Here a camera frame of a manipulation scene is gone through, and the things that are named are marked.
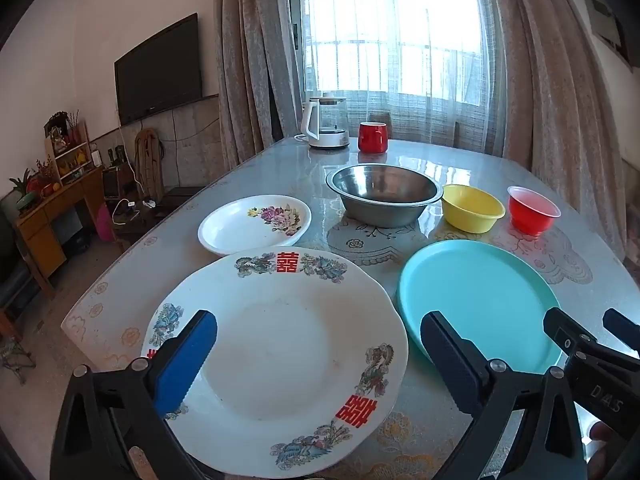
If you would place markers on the yellow plastic bowl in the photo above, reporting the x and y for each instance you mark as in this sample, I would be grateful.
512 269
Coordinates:
472 215

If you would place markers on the green potted plant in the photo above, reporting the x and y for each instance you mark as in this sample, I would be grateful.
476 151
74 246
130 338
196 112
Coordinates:
22 187

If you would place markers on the beige curtain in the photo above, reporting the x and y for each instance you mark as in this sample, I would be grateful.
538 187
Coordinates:
550 85
250 60

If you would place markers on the wooden chair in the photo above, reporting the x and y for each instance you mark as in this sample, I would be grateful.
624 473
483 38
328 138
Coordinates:
380 120

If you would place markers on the red mug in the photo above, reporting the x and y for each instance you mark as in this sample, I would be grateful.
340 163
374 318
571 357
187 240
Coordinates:
372 140

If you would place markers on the sheer white curtain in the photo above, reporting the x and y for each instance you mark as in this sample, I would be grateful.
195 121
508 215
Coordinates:
400 60

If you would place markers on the wooden cabinet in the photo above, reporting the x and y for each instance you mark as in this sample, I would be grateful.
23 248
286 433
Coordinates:
40 230

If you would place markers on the black flat television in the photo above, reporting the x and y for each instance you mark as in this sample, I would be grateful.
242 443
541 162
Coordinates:
160 70

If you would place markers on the white electric glass kettle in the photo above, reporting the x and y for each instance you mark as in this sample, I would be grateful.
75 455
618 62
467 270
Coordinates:
325 137

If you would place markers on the red plastic bowl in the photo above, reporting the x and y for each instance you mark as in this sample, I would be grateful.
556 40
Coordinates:
530 215

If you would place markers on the person's right hand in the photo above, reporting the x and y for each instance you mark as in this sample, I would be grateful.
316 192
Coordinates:
600 452

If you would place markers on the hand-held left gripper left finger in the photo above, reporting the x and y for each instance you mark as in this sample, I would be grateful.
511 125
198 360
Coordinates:
185 360

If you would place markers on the small white floral plate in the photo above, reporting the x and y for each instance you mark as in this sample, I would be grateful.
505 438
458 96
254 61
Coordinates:
235 230

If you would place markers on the stainless steel bowl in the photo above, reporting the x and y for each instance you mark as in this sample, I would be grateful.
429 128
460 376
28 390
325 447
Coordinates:
385 195

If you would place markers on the large white dragon-print plate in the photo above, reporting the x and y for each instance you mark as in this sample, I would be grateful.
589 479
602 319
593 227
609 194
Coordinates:
280 340

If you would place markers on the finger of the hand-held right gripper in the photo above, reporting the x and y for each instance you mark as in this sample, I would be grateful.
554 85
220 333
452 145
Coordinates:
622 330
567 332

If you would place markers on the teal plastic plate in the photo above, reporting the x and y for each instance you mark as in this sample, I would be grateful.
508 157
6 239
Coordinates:
480 290

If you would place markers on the pink bag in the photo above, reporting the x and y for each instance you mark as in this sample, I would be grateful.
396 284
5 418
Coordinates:
105 225

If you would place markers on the wall air conditioner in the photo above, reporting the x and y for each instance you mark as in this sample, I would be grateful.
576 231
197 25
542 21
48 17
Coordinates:
605 22

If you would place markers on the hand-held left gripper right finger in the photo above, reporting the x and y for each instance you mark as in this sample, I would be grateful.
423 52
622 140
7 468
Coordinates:
450 360

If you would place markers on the rattan chair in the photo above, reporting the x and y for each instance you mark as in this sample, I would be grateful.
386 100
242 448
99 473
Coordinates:
147 160

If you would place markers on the dark low table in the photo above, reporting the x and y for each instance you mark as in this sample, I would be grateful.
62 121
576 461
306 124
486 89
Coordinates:
175 195

